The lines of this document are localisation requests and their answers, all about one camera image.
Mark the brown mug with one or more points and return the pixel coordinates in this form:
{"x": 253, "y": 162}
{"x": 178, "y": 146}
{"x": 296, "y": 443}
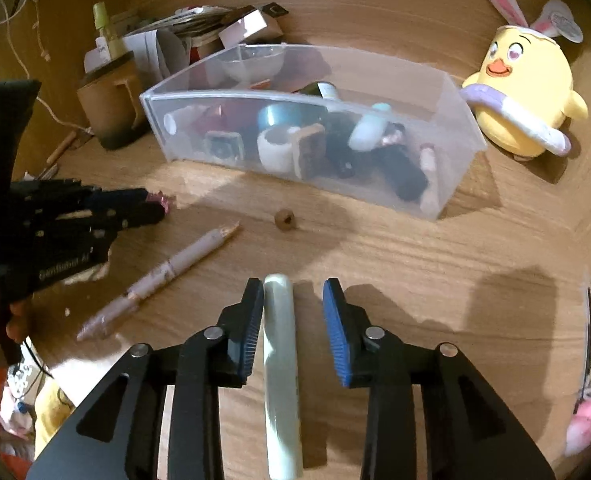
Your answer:
{"x": 105, "y": 110}

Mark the black container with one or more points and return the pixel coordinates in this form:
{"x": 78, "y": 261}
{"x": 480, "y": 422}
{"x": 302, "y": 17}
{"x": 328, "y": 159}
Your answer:
{"x": 343, "y": 145}

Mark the dark green bottle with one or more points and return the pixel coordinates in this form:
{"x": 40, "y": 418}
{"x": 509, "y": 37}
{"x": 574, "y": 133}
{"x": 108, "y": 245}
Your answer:
{"x": 320, "y": 90}

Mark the stack of papers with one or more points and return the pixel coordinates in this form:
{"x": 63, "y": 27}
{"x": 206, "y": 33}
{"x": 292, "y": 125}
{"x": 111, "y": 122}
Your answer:
{"x": 195, "y": 15}

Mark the white cardboard box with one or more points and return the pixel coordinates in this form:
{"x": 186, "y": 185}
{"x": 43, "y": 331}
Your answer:
{"x": 150, "y": 50}

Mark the small white box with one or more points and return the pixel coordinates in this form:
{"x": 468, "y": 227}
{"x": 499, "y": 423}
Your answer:
{"x": 248, "y": 27}

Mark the small pink item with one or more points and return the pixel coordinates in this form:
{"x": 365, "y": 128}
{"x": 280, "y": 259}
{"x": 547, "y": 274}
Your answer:
{"x": 163, "y": 201}

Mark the yellow cloth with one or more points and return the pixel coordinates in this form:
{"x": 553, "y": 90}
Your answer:
{"x": 50, "y": 410}

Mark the brown square sponge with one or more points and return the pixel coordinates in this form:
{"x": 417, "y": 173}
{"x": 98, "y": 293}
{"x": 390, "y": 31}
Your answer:
{"x": 309, "y": 150}

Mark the brown wooden stick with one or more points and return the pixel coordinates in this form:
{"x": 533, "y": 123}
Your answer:
{"x": 62, "y": 146}

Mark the glass bowl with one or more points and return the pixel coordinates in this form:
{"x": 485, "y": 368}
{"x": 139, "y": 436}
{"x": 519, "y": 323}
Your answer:
{"x": 250, "y": 65}

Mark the small pink white bottle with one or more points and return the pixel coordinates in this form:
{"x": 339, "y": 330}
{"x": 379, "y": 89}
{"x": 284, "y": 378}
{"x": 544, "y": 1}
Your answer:
{"x": 428, "y": 160}

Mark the white roll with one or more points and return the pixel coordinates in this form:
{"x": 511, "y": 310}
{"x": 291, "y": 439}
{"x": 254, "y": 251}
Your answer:
{"x": 275, "y": 152}

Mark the blue tape roll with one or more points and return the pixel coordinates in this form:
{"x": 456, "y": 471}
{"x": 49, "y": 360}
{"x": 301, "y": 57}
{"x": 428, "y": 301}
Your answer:
{"x": 280, "y": 115}

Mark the white bottle with teal cap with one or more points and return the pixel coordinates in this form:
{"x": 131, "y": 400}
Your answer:
{"x": 368, "y": 130}

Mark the black cylinder in bin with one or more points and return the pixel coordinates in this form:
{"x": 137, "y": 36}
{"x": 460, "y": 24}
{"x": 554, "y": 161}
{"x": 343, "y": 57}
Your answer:
{"x": 405, "y": 175}

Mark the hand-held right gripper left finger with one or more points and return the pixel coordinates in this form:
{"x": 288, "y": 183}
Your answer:
{"x": 253, "y": 330}

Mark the yellow chick plush toy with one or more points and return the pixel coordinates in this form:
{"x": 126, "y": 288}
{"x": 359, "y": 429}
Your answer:
{"x": 525, "y": 90}

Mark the pink plush charm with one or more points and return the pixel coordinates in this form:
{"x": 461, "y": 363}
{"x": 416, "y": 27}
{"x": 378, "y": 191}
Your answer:
{"x": 583, "y": 422}

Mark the person's left hand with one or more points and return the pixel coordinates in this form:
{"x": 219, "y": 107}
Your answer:
{"x": 17, "y": 327}

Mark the red and white carton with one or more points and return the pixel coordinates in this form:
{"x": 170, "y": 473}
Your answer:
{"x": 208, "y": 119}

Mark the small brown bead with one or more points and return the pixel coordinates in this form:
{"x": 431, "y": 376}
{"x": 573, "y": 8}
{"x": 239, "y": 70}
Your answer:
{"x": 285, "y": 218}

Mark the pink pen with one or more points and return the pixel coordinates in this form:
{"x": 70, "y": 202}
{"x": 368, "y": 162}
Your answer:
{"x": 200, "y": 250}

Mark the green spray bottle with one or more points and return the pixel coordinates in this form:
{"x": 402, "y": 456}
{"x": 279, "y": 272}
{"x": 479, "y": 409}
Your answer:
{"x": 102, "y": 25}

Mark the white capped tube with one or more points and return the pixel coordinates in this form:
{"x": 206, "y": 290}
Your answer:
{"x": 170, "y": 122}

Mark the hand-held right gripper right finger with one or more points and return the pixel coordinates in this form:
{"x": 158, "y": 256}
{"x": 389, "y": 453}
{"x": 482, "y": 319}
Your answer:
{"x": 338, "y": 330}

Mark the black framed square item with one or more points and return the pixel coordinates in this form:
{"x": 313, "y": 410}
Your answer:
{"x": 223, "y": 146}

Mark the pale green plastic stick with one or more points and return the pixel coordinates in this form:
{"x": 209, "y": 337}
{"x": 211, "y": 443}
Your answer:
{"x": 280, "y": 385}

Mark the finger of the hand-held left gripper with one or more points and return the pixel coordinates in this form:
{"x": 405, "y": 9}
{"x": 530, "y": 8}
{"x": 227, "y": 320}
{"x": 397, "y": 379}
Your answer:
{"x": 135, "y": 217}
{"x": 120, "y": 195}

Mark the clear plastic bin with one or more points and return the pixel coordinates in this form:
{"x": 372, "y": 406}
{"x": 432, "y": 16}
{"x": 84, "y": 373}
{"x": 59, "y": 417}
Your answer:
{"x": 400, "y": 75}

